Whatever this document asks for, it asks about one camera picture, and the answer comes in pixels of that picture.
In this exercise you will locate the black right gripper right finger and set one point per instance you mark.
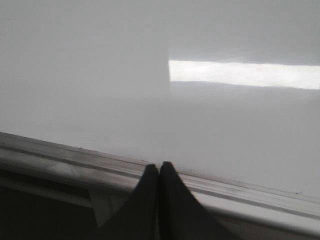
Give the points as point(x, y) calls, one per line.
point(180, 215)

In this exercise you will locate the aluminium whiteboard tray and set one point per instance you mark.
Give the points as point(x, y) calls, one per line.
point(251, 212)

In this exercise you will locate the grey cabinet below whiteboard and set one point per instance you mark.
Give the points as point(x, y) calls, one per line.
point(32, 208)

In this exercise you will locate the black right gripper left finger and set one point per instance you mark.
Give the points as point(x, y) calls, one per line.
point(136, 219)

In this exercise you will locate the white whiteboard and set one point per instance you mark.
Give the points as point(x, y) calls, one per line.
point(223, 88)

